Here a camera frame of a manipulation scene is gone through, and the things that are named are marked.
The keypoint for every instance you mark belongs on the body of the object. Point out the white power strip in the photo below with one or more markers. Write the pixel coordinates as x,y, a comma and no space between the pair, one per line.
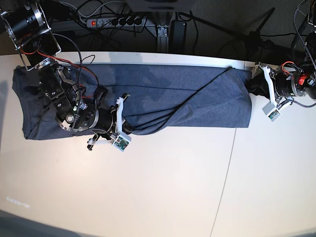
116,22

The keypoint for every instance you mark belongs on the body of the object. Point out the black power adapter brick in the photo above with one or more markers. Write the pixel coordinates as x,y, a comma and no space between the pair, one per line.
177,37

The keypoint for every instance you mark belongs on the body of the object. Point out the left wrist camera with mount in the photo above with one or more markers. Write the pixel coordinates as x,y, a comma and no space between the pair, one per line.
275,105

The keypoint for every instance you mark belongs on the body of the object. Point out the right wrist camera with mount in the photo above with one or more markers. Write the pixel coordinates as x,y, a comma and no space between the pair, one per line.
119,140

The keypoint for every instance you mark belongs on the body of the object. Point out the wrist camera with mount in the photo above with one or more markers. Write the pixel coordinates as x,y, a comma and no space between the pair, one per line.
275,105
119,140

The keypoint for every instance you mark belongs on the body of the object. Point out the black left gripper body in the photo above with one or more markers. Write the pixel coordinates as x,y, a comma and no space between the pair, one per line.
291,85

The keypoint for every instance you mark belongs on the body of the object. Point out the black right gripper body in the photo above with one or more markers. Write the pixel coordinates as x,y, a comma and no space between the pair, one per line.
105,122

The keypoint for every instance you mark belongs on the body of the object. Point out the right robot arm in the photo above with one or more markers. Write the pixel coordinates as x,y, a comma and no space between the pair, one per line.
59,80

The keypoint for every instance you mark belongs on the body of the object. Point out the aluminium frame post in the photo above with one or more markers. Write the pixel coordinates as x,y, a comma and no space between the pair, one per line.
162,26

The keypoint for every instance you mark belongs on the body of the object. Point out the blue grey T-shirt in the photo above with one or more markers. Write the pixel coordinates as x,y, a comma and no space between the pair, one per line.
159,96

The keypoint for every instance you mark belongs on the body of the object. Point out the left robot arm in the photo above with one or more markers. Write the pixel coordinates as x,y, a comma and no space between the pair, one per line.
306,45

